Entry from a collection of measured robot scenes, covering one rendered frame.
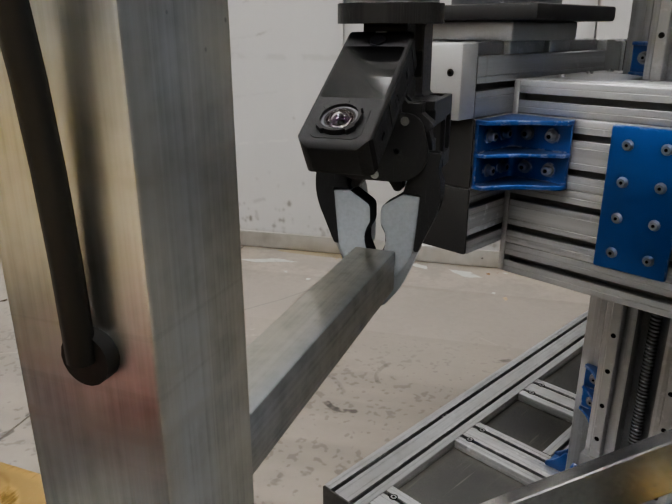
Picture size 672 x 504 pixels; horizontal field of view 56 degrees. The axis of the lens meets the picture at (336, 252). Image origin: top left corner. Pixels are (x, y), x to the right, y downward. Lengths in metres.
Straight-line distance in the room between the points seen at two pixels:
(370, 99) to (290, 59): 2.54
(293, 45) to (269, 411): 2.67
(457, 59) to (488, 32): 0.11
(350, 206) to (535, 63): 0.53
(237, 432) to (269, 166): 2.87
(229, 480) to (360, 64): 0.30
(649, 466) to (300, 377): 0.17
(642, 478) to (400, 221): 0.29
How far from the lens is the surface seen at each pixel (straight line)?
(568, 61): 1.02
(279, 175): 3.01
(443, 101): 0.47
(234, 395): 0.16
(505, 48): 0.89
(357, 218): 0.45
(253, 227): 3.12
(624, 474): 0.20
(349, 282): 0.39
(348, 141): 0.35
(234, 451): 0.16
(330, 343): 0.35
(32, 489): 0.24
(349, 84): 0.40
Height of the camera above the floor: 1.01
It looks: 19 degrees down
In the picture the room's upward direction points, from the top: straight up
